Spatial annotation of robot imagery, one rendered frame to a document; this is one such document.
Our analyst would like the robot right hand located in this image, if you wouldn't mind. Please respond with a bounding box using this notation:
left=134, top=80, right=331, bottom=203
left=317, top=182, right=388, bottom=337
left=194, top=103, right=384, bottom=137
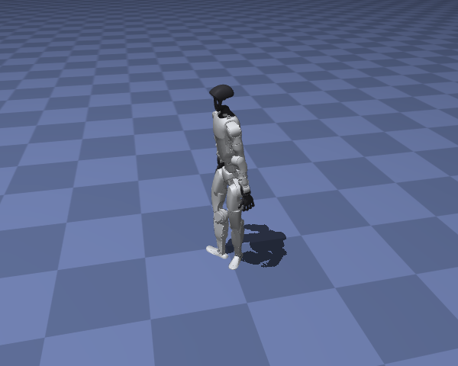
left=215, top=157, right=224, bottom=173

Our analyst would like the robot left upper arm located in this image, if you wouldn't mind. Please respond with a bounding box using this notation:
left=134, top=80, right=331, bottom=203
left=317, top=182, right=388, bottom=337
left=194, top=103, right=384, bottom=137
left=226, top=121, right=245, bottom=167

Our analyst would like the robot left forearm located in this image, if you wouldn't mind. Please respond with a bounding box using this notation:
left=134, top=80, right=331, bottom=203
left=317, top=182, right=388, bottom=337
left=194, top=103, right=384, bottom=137
left=236, top=157, right=250, bottom=194

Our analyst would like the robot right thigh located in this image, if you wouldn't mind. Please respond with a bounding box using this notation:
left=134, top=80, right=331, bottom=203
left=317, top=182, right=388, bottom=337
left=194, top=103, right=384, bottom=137
left=211, top=168, right=228, bottom=223

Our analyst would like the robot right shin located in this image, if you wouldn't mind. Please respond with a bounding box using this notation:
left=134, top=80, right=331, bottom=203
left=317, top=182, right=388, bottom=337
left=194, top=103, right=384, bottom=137
left=214, top=210, right=229, bottom=255

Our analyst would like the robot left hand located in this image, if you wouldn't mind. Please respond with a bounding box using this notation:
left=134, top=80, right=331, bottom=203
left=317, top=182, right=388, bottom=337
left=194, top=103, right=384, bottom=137
left=238, top=187, right=254, bottom=211

